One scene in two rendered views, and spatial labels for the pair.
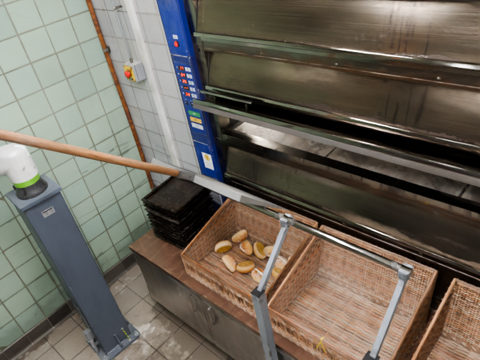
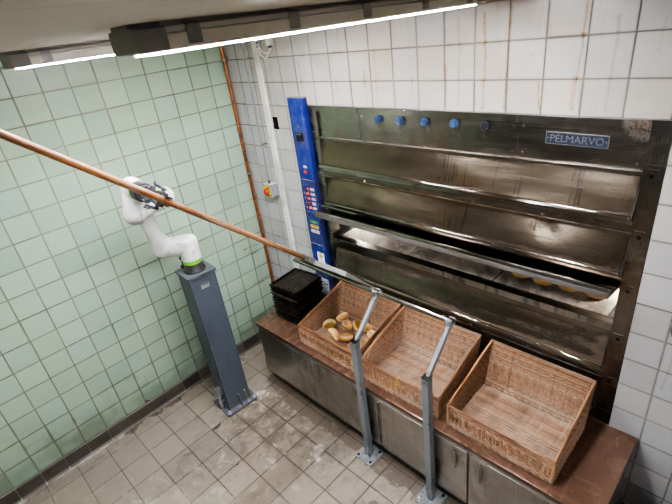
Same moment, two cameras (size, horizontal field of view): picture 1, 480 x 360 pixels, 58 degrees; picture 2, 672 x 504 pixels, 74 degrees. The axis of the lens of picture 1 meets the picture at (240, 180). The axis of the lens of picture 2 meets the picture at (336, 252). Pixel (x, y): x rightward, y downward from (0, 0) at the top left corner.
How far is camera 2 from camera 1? 93 cm
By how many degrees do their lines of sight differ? 7
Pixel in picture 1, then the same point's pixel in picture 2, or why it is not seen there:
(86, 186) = (223, 276)
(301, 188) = (390, 278)
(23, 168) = (193, 252)
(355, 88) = (424, 206)
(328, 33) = (407, 170)
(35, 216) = (196, 287)
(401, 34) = (449, 173)
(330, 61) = (409, 188)
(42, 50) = (206, 171)
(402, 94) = (453, 210)
